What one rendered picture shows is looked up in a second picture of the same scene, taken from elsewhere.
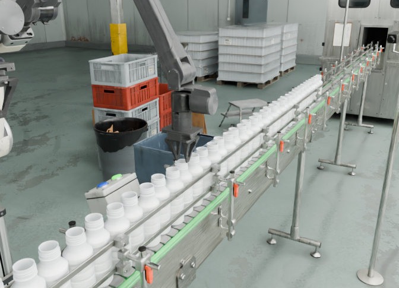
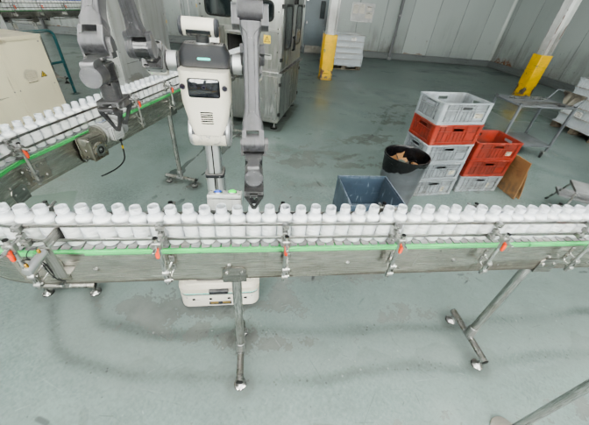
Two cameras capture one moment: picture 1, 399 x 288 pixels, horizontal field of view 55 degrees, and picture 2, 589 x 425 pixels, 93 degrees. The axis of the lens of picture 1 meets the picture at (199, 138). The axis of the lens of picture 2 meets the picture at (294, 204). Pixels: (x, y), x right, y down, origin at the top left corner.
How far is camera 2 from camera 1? 95 cm
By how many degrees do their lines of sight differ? 48
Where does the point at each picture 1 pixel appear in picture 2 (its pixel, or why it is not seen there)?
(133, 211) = (185, 216)
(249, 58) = not seen: outside the picture
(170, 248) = (212, 251)
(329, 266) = (474, 384)
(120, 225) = (167, 219)
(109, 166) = not seen: hidden behind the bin
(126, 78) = (440, 117)
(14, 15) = (94, 77)
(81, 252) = (132, 218)
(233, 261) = (399, 304)
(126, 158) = (394, 181)
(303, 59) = not seen: outside the picture
